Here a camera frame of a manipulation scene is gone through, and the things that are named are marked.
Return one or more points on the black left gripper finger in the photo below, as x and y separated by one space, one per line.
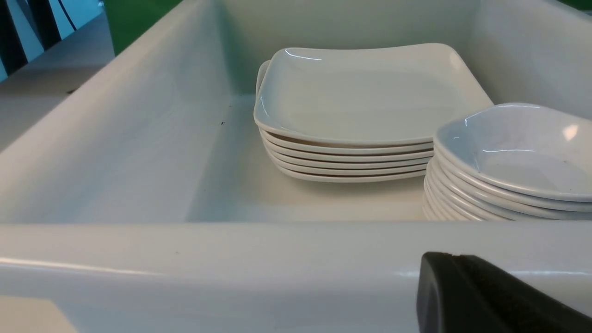
467 294

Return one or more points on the stack of white bowls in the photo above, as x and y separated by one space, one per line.
511 162

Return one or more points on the stack of white square plates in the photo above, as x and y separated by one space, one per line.
361 116

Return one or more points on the large white plastic tub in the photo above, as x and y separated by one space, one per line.
146 203

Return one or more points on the green backdrop cloth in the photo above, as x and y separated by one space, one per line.
129 19

